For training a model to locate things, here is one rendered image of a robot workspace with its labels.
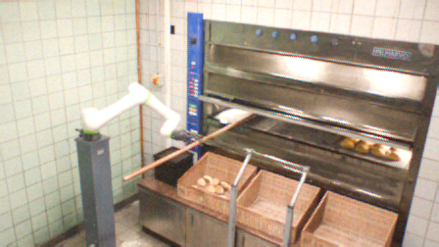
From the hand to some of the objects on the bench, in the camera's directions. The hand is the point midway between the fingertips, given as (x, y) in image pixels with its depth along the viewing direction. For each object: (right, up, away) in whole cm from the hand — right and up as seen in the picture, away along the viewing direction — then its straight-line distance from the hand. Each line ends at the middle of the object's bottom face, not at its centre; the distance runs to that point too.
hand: (198, 141), depth 323 cm
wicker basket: (+15, -50, +42) cm, 68 cm away
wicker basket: (+63, -64, +10) cm, 90 cm away
